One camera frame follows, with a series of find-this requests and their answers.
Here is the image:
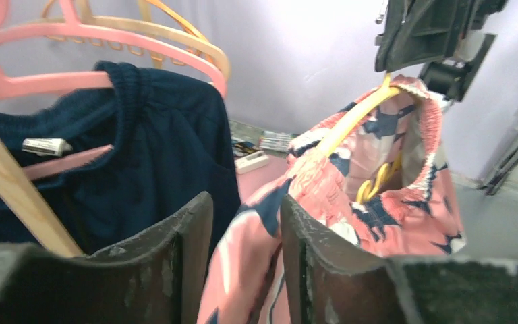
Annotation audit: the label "beige wooden hanger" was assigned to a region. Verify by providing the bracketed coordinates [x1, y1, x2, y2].
[28, 0, 232, 82]

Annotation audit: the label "white eraser box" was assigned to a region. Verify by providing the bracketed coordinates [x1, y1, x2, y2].
[235, 151, 270, 174]

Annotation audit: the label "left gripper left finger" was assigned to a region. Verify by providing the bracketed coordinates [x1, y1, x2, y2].
[0, 192, 213, 323]

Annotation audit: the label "pink patterned shorts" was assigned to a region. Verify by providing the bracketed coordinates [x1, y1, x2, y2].
[198, 75, 466, 323]

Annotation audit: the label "wooden clothes rack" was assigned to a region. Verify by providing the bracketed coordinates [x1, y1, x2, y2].
[0, 140, 82, 257]

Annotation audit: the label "orange hanger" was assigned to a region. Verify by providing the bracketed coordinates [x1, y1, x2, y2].
[40, 0, 217, 68]

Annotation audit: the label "pink clipboard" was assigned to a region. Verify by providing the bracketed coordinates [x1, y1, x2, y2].
[237, 155, 287, 202]

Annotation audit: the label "set of coloured markers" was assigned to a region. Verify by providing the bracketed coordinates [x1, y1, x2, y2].
[258, 130, 298, 153]

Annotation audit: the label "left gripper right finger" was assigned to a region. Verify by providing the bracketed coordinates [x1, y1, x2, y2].
[281, 196, 518, 324]

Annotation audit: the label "yellow hanger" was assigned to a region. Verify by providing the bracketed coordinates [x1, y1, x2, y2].
[316, 73, 402, 204]

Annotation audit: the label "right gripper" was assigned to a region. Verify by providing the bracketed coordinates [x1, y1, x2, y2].
[374, 0, 507, 102]

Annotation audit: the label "navy blue shorts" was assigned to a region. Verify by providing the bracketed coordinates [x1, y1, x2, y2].
[0, 61, 240, 254]

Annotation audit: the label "colourful cartoon print cloth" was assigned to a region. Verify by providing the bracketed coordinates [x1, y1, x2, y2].
[232, 139, 259, 159]

